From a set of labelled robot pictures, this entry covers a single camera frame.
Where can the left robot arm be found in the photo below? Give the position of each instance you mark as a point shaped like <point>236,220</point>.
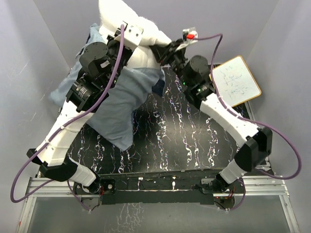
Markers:
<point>101,65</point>

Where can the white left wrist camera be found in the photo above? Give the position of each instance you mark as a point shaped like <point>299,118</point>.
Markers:
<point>132,35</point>

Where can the small whiteboard wooden frame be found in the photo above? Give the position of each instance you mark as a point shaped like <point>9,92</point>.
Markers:
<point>235,82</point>

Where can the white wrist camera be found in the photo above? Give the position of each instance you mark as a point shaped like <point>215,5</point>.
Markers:
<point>132,35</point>
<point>189,36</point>

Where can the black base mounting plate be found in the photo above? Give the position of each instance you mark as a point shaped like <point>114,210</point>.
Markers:
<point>184,186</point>

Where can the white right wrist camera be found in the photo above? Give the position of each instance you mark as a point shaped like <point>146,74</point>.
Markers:
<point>189,36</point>

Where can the aluminium frame rail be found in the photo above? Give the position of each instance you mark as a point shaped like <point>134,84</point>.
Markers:
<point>254,186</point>

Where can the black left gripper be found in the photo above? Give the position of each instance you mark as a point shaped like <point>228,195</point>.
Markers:
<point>112,42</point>

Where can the blue pillowcase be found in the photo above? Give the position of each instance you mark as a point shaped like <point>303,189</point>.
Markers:
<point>114,118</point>

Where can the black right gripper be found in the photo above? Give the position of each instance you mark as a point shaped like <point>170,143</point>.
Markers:
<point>168,52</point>

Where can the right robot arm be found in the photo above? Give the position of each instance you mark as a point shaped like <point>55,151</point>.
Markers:
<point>255,143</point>

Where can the white pillow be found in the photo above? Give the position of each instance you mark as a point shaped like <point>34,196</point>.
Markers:
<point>112,15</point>

